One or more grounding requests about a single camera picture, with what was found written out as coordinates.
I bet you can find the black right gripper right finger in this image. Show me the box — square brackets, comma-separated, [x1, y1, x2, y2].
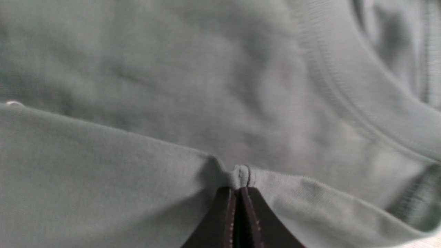
[240, 187, 305, 248]

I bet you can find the green long-sleeved shirt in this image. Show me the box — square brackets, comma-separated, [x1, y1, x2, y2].
[1, 0, 440, 248]

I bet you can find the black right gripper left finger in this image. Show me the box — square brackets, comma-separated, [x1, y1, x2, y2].
[182, 187, 237, 248]

